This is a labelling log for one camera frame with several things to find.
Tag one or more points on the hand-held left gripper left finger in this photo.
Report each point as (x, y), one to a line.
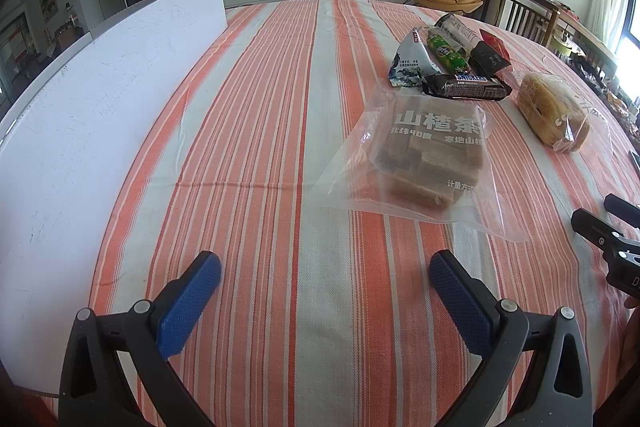
(192, 302)

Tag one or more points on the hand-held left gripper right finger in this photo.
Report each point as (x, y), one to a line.
(460, 302)

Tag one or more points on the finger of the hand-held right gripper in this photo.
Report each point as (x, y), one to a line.
(622, 207)
(592, 227)

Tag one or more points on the clear bag of brown strips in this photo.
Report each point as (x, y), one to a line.
(425, 157)

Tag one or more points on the person's right hand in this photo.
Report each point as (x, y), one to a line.
(633, 302)

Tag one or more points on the black framed screen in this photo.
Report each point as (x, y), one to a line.
(635, 162)

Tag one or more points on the pile of assorted goods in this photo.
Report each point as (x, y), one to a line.
(622, 104)

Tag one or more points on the bagged bread loaf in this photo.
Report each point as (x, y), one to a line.
(550, 107)

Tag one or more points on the wooden dining table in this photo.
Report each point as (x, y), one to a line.
(585, 37)

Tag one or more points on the orange striped tablecloth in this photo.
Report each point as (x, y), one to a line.
(260, 132)

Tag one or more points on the dark chocolate bar wrapper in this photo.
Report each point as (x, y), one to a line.
(465, 88)

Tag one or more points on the small black snack packet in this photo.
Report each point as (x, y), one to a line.
(490, 59)

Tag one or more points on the white foam board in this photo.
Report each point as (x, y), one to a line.
(75, 132)

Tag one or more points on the red snack packet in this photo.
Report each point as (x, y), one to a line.
(496, 43)

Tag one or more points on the dark wooden chair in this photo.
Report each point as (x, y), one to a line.
(525, 9)

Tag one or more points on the green snack packet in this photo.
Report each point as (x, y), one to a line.
(447, 54)

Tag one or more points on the long black white snack packet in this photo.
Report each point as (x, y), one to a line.
(457, 32)

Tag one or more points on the white blue triangular packet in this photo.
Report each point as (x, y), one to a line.
(412, 62)

